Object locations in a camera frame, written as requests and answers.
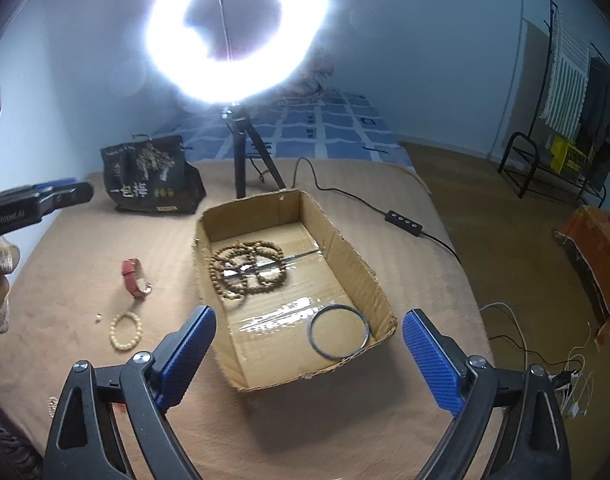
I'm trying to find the striped towel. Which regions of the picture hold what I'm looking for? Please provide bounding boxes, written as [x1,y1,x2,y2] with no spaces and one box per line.
[539,10,594,133]

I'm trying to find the black tripod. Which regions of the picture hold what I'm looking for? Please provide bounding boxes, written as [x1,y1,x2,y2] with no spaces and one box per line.
[220,105,287,199]

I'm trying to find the orange box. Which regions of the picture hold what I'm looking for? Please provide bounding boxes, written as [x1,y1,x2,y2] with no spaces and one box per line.
[552,205,610,347]

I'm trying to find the black cable with inline controller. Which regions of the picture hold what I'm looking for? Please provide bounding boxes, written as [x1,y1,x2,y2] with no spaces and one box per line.
[245,156,462,264]

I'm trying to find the ring light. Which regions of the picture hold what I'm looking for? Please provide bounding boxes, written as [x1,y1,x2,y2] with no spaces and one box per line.
[144,0,333,108]

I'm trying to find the brown fuzzy object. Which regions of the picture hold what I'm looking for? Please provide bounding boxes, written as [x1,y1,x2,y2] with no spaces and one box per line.
[285,45,337,106]

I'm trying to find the black bangle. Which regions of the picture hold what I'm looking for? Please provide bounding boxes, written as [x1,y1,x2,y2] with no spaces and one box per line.
[307,304,372,360]

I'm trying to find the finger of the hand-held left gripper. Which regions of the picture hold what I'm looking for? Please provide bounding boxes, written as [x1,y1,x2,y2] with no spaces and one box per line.
[34,178,95,213]

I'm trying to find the person's left hand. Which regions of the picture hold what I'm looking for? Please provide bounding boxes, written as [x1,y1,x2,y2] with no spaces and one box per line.
[0,236,20,335]

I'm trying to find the yellow box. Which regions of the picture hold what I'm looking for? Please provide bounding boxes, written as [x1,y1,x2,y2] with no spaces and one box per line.
[550,135,588,172]

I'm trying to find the red strap watch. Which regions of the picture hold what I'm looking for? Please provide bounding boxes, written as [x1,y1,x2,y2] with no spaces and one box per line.
[121,258,153,301]

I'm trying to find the blue checked bedsheet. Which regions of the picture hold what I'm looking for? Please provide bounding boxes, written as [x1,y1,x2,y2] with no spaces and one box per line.
[155,87,416,167]

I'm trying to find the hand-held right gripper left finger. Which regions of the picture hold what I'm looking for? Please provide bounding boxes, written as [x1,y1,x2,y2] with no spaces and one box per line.
[44,305,217,480]

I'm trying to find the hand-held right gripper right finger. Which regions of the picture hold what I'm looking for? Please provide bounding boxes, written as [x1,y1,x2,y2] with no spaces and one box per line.
[403,308,572,480]

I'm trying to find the black printed snack bag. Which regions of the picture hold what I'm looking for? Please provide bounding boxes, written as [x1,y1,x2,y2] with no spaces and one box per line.
[100,133,207,215]

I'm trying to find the white cable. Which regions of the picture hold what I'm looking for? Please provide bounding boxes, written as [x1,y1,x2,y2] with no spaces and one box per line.
[479,302,530,357]

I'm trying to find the cardboard box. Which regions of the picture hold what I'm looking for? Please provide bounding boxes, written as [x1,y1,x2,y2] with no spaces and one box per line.
[192,188,398,392]

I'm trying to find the black metal clothes rack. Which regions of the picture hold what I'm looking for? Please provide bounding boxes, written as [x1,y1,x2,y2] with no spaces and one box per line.
[497,0,610,208]

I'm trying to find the dark striped cloth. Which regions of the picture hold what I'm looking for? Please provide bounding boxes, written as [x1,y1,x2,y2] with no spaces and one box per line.
[0,390,42,480]

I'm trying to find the brown wooden bead necklace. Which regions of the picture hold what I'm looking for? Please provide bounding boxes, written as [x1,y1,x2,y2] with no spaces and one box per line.
[208,241,290,306]

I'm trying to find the thin black cable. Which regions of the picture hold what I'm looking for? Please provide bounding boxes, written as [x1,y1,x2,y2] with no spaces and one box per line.
[489,335,582,382]

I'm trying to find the dark hanging clothes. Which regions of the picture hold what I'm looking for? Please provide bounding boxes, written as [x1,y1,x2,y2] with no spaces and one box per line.
[577,55,610,152]

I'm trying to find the cream bead bracelet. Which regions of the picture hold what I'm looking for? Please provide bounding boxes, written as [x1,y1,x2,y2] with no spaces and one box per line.
[109,311,145,352]

